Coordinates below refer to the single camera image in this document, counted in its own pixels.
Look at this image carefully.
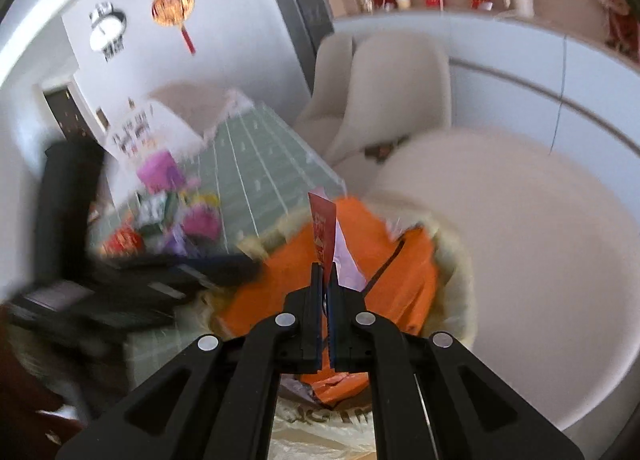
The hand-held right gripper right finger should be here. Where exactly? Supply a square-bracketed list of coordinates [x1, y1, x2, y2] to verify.
[329, 264, 586, 460]

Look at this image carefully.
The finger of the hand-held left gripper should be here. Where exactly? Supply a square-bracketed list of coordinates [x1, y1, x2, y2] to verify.
[175, 253, 264, 288]

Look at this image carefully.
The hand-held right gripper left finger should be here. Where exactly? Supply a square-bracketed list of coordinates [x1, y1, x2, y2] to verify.
[55, 263, 325, 460]

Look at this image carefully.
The waste bin with yellow bag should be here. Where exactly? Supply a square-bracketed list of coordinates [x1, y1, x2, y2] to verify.
[197, 195, 476, 460]

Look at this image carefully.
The lilac packet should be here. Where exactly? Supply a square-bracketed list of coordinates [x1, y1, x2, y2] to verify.
[165, 205, 223, 256]

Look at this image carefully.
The red yellow snack packet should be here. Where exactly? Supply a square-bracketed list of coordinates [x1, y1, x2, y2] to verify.
[100, 227, 146, 256]

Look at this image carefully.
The pale pink wrapper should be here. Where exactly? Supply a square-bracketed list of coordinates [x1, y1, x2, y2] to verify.
[332, 220, 368, 291]

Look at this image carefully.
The green white snack packet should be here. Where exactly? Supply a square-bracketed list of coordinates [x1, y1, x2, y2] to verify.
[137, 193, 178, 236]

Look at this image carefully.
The orange plastic bag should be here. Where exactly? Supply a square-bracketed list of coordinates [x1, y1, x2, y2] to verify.
[220, 196, 439, 408]

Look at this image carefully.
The purple paper box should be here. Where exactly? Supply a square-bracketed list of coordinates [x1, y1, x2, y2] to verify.
[136, 150, 187, 193]

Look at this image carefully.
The green checked tablecloth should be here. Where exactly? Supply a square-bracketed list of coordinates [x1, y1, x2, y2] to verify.
[87, 103, 347, 391]

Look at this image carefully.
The dark door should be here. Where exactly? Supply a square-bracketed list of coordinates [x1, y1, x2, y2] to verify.
[42, 85, 93, 141]

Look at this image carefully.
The beige round-back chair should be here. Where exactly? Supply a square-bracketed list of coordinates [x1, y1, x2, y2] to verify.
[150, 83, 233, 141]

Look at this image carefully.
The dark object on chair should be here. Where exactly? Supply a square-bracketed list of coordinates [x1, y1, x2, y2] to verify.
[365, 137, 408, 161]

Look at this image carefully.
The dark red cloth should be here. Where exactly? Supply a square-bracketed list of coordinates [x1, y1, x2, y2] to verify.
[0, 320, 83, 446]

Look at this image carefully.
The large beige chair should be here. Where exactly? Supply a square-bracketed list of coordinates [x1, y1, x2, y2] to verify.
[367, 127, 638, 431]

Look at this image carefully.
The beige dining chair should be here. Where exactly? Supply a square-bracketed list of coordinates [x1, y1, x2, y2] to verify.
[325, 33, 453, 166]
[292, 33, 356, 151]

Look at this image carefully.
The red lantern ornament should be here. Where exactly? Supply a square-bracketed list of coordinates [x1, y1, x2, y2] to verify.
[151, 0, 197, 55]

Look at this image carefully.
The white cabinet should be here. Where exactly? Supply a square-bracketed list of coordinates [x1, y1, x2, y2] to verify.
[332, 10, 640, 161]

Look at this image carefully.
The red hanging doll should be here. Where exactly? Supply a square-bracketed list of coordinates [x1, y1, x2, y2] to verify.
[592, 0, 638, 58]

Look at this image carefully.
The panda wall clock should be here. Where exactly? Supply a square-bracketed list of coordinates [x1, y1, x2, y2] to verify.
[89, 1, 127, 61]

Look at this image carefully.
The grey cable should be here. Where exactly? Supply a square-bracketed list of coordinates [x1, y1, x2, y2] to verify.
[549, 33, 568, 156]

